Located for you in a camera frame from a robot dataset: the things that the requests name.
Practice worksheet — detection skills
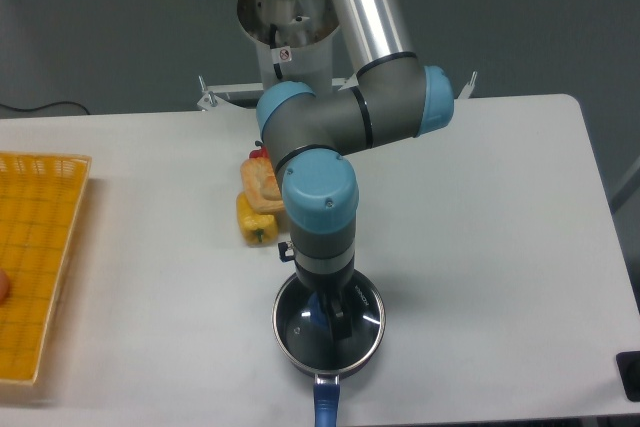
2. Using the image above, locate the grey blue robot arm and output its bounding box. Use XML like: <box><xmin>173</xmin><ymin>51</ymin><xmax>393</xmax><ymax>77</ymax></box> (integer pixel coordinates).
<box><xmin>252</xmin><ymin>0</ymin><xmax>454</xmax><ymax>340</ymax></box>

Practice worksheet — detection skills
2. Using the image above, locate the baked puff pastry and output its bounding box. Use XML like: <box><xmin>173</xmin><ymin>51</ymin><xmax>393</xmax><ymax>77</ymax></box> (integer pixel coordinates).
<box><xmin>240</xmin><ymin>158</ymin><xmax>284</xmax><ymax>214</ymax></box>

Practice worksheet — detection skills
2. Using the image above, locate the black floor cable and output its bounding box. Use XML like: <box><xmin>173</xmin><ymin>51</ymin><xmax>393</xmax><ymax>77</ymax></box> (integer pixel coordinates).
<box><xmin>0</xmin><ymin>100</ymin><xmax>92</xmax><ymax>116</ymax></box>

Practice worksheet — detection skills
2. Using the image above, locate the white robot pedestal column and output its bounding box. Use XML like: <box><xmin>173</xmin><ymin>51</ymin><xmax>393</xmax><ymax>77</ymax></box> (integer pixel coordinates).
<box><xmin>237</xmin><ymin>0</ymin><xmax>339</xmax><ymax>95</ymax></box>

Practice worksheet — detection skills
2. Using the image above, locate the black pedestal cable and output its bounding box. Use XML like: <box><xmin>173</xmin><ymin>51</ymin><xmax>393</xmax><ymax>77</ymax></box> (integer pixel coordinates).
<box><xmin>268</xmin><ymin>23</ymin><xmax>294</xmax><ymax>86</ymax></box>

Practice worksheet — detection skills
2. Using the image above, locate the yellow bell pepper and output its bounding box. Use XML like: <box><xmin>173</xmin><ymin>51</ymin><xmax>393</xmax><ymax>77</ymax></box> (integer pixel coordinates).
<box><xmin>236</xmin><ymin>193</ymin><xmax>279</xmax><ymax>245</ymax></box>

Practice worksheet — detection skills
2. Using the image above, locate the red bell pepper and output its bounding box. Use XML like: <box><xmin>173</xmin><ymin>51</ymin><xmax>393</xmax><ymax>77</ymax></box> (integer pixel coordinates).
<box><xmin>249</xmin><ymin>140</ymin><xmax>269</xmax><ymax>159</ymax></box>

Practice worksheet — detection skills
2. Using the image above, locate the white metal base frame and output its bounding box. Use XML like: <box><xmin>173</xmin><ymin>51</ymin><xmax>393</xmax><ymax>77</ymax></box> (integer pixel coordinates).
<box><xmin>196</xmin><ymin>70</ymin><xmax>478</xmax><ymax>112</ymax></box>

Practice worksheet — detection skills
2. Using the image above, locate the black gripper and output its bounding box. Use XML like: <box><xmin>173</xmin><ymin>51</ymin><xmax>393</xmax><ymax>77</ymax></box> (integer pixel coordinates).
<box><xmin>278</xmin><ymin>241</ymin><xmax>354</xmax><ymax>341</ymax></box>

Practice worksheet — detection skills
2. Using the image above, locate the black table grommet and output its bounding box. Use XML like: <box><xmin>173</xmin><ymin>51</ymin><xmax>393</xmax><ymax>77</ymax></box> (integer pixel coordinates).
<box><xmin>616</xmin><ymin>351</ymin><xmax>640</xmax><ymax>402</ymax></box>

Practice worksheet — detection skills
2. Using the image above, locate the black saucepan blue handle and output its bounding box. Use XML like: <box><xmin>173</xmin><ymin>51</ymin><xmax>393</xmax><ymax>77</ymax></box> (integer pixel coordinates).
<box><xmin>271</xmin><ymin>269</ymin><xmax>387</xmax><ymax>427</ymax></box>

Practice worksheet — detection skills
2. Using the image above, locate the yellow woven basket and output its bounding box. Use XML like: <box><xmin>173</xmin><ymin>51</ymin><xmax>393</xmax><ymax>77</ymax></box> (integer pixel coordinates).
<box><xmin>1</xmin><ymin>152</ymin><xmax>92</xmax><ymax>385</ymax></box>

